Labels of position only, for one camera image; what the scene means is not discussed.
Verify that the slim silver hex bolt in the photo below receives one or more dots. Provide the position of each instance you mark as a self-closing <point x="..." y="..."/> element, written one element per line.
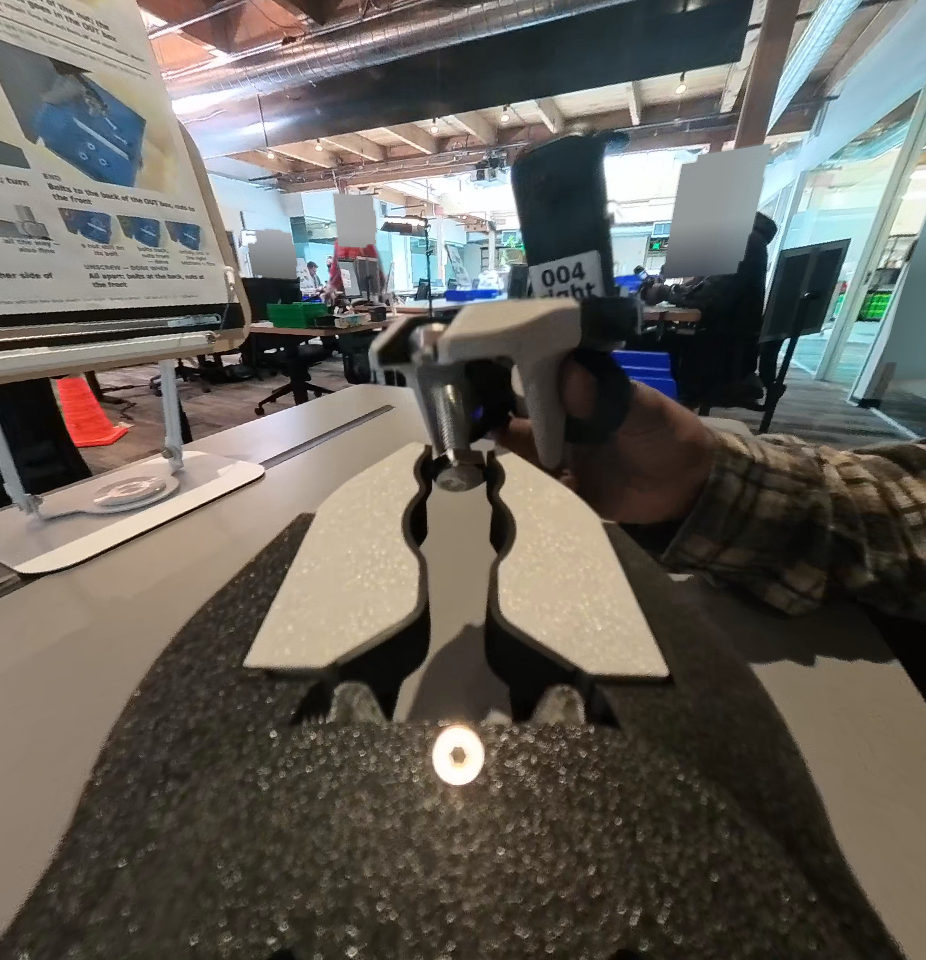
<point x="444" y="420"/>

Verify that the spiral metal duct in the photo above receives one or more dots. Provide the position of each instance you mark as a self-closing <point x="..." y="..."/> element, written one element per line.
<point x="283" y="52"/>
<point x="815" y="45"/>

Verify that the green lit display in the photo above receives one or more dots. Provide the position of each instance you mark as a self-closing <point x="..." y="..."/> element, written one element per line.
<point x="876" y="304"/>

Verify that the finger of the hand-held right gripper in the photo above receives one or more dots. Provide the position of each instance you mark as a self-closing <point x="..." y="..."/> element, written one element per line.
<point x="391" y="352"/>

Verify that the brown office desk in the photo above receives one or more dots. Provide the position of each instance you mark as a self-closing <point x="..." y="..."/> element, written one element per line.
<point x="283" y="331"/>

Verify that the light stand tripod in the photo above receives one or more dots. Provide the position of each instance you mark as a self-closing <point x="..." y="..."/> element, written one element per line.
<point x="403" y="226"/>

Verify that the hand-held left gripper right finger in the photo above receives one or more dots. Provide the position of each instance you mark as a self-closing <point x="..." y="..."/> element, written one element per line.
<point x="575" y="592"/>

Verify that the blue plastic bin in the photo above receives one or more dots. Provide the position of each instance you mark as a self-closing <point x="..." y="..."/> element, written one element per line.
<point x="650" y="375"/>

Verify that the wooden display board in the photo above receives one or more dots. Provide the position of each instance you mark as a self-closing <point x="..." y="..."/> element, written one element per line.
<point x="95" y="360"/>

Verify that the monitor showing white page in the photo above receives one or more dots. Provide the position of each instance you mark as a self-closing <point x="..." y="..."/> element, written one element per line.
<point x="365" y="277"/>

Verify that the green plastic bin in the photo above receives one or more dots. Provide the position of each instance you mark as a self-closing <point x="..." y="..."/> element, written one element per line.
<point x="298" y="315"/>

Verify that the orange traffic cone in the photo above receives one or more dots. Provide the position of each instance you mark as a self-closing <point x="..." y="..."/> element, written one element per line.
<point x="88" y="420"/>

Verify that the person's right hand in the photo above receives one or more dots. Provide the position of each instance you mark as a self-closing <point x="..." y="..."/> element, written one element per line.
<point x="657" y="465"/>

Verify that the wooden pillar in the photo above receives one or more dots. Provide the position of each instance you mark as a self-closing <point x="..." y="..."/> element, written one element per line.
<point x="766" y="75"/>

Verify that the printed instruction sheet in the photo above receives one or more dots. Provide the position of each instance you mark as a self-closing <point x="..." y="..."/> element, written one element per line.
<point x="95" y="187"/>

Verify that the black ceiling panel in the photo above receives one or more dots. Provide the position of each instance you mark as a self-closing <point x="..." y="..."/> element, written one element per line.
<point x="583" y="52"/>

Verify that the black office chair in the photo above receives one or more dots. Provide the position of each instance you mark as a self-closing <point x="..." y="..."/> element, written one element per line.
<point x="298" y="360"/>

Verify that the row of blue bins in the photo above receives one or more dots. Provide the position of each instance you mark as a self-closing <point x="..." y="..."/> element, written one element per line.
<point x="629" y="283"/>

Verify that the black panel on stand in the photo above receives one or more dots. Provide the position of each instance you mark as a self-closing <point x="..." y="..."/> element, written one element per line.
<point x="807" y="292"/>

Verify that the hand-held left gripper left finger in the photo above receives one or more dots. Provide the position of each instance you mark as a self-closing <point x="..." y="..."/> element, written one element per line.
<point x="343" y="577"/>

